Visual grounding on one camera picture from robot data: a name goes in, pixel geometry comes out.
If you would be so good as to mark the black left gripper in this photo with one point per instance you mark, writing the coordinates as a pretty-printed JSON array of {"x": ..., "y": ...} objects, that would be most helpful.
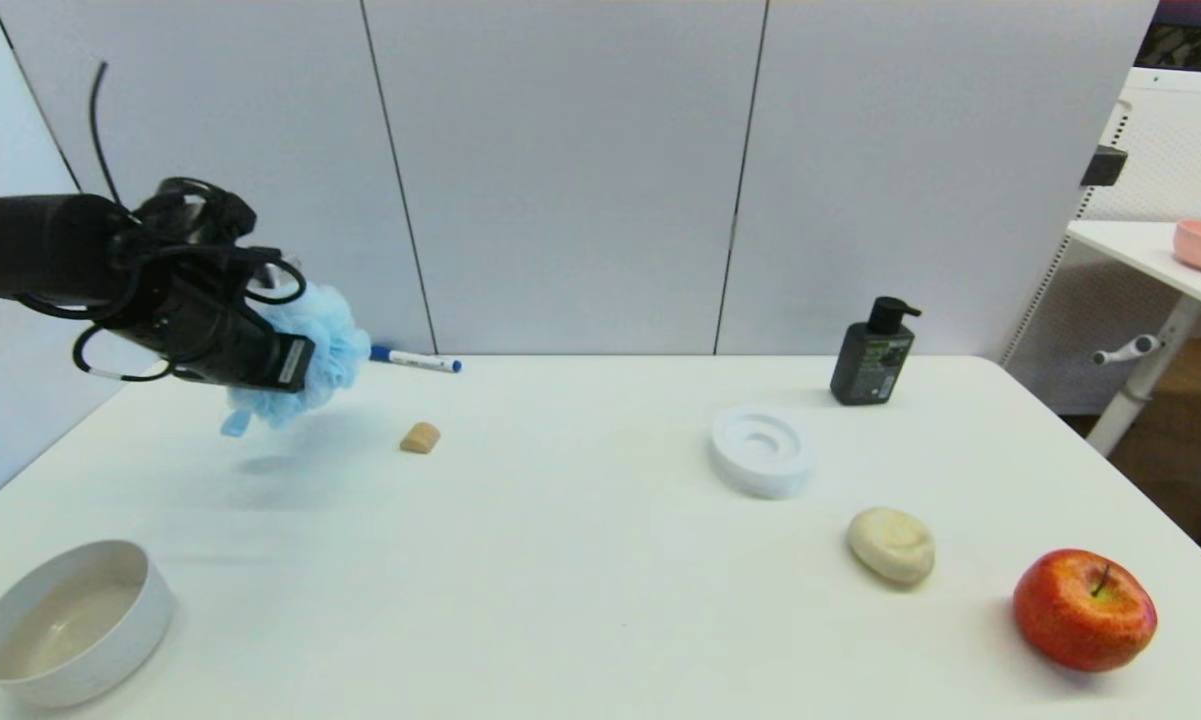
[{"x": 291, "y": 364}]

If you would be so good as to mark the light blue mesh bath loofah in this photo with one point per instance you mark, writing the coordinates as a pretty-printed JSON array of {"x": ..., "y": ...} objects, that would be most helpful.
[{"x": 335, "y": 340}]

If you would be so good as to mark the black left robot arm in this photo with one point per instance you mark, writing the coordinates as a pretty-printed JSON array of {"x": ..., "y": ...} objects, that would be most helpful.
[{"x": 30, "y": 245}]

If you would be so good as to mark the white bowl with brown inside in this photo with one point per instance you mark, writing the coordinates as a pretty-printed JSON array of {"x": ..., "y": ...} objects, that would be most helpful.
[{"x": 65, "y": 625}]

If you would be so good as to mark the white marker with blue cap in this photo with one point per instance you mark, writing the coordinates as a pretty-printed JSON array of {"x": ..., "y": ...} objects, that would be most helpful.
[{"x": 415, "y": 360}]

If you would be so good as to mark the small tan cork block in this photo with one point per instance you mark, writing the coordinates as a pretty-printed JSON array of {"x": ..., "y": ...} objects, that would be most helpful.
[{"x": 420, "y": 438}]

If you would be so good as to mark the white round soap dish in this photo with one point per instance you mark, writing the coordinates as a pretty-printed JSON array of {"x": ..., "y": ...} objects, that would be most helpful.
[{"x": 745, "y": 472}]

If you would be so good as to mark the black pump dispenser bottle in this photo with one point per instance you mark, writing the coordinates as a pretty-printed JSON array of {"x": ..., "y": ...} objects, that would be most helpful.
[{"x": 870, "y": 368}]

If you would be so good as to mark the cream oval soap bar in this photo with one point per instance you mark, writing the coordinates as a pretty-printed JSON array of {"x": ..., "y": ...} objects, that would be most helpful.
[{"x": 892, "y": 546}]

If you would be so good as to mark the red apple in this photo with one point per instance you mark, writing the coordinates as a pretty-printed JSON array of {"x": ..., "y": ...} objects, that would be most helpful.
[{"x": 1080, "y": 615}]

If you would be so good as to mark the black box on panel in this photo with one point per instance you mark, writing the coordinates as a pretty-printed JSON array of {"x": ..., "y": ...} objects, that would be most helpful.
[{"x": 1103, "y": 166}]

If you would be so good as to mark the white side table top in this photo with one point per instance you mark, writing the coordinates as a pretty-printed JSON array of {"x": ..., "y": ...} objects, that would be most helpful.
[{"x": 1132, "y": 248}]

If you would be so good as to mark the white side table leg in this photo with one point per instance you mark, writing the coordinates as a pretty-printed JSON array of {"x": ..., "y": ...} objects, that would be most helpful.
[{"x": 1147, "y": 383}]

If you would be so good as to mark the white perforated panel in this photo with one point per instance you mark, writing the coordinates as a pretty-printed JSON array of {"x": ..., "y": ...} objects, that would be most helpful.
[{"x": 1182, "y": 150}]

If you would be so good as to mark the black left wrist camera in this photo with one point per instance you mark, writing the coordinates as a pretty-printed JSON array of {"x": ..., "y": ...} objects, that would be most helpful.
[{"x": 195, "y": 210}]

